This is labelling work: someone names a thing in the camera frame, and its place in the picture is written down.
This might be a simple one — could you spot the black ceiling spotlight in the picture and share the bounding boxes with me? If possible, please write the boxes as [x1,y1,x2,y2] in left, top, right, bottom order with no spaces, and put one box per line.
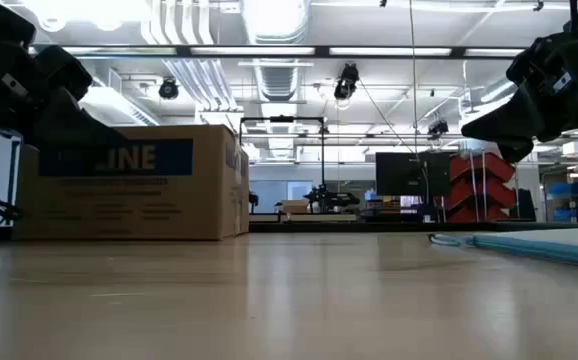
[427,119,451,138]
[157,76,181,101]
[333,62,361,101]

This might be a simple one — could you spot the thin hanging cable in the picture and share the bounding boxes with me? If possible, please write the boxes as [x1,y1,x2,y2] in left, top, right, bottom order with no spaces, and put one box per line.
[407,0,421,157]

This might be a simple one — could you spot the white mesh bag blue zipper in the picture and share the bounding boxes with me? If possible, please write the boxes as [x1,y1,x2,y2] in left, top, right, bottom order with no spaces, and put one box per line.
[427,227,578,275]

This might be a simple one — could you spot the small cardboard box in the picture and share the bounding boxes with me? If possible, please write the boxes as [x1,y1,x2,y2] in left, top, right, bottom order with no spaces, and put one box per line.
[280,199,311,215]

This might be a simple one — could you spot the red stacked storage bins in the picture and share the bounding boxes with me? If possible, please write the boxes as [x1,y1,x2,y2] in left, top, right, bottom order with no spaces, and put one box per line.
[443,152,517,224]

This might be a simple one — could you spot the brown ULINE cardboard box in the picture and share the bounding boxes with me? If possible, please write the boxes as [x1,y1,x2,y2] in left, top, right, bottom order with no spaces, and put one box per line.
[12,124,251,242]

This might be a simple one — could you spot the black computer monitor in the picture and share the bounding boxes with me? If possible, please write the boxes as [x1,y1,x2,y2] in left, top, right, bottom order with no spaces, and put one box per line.
[375,151,452,198]

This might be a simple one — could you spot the wooden background table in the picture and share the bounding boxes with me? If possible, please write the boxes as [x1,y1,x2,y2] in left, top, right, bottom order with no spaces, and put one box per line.
[248,212,358,224]

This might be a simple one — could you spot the blue storage bin shelf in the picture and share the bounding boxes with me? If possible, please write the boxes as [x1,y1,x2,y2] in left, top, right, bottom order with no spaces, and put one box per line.
[542,179,578,224]

